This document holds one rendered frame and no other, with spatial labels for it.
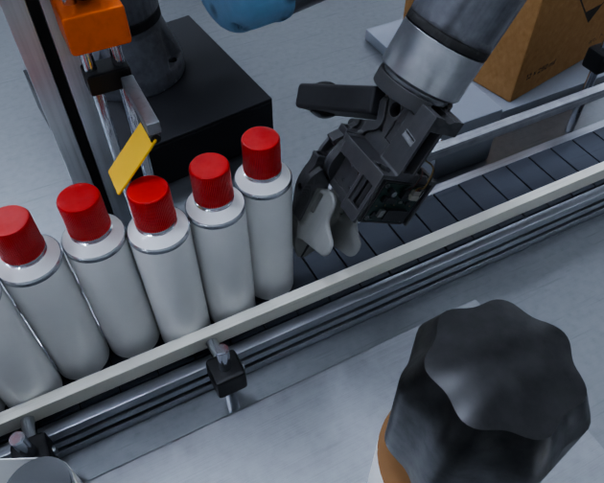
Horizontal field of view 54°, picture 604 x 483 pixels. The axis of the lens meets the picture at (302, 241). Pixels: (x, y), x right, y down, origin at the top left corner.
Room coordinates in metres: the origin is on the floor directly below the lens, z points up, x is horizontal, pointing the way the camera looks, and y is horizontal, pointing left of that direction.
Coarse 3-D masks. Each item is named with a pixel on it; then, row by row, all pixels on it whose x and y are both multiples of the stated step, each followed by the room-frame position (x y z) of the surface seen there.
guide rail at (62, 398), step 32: (544, 192) 0.49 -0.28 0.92; (480, 224) 0.45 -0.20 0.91; (384, 256) 0.40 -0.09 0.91; (416, 256) 0.41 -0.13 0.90; (320, 288) 0.35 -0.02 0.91; (224, 320) 0.32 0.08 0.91; (256, 320) 0.32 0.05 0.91; (160, 352) 0.28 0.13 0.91; (192, 352) 0.29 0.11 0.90; (96, 384) 0.25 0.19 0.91; (0, 416) 0.22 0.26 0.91
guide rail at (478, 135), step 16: (576, 96) 0.62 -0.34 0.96; (592, 96) 0.62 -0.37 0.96; (528, 112) 0.58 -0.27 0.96; (544, 112) 0.58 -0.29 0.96; (560, 112) 0.60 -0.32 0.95; (480, 128) 0.55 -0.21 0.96; (496, 128) 0.55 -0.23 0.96; (512, 128) 0.56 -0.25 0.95; (448, 144) 0.52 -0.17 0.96; (464, 144) 0.53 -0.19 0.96; (432, 160) 0.51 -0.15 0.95
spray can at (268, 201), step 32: (256, 128) 0.40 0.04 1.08; (256, 160) 0.37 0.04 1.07; (256, 192) 0.36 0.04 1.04; (288, 192) 0.37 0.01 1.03; (256, 224) 0.36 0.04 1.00; (288, 224) 0.37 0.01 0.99; (256, 256) 0.36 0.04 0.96; (288, 256) 0.37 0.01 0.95; (256, 288) 0.36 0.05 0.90; (288, 288) 0.37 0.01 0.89
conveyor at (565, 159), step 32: (544, 160) 0.59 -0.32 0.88; (576, 160) 0.59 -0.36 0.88; (448, 192) 0.53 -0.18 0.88; (480, 192) 0.53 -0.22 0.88; (512, 192) 0.53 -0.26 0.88; (576, 192) 0.53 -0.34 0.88; (384, 224) 0.47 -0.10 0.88; (416, 224) 0.47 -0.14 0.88; (448, 224) 0.47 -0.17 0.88; (320, 256) 0.43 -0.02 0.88; (352, 256) 0.43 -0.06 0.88; (352, 288) 0.38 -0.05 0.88; (288, 320) 0.35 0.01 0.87; (64, 384) 0.27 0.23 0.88; (128, 384) 0.27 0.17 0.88; (64, 416) 0.24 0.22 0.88
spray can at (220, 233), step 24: (192, 168) 0.35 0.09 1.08; (216, 168) 0.35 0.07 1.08; (216, 192) 0.34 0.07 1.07; (240, 192) 0.37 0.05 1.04; (192, 216) 0.34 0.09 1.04; (216, 216) 0.33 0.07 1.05; (240, 216) 0.34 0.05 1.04; (216, 240) 0.33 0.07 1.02; (240, 240) 0.34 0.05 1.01; (216, 264) 0.33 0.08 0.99; (240, 264) 0.33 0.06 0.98; (216, 288) 0.33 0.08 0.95; (240, 288) 0.33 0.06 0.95; (216, 312) 0.33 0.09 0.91
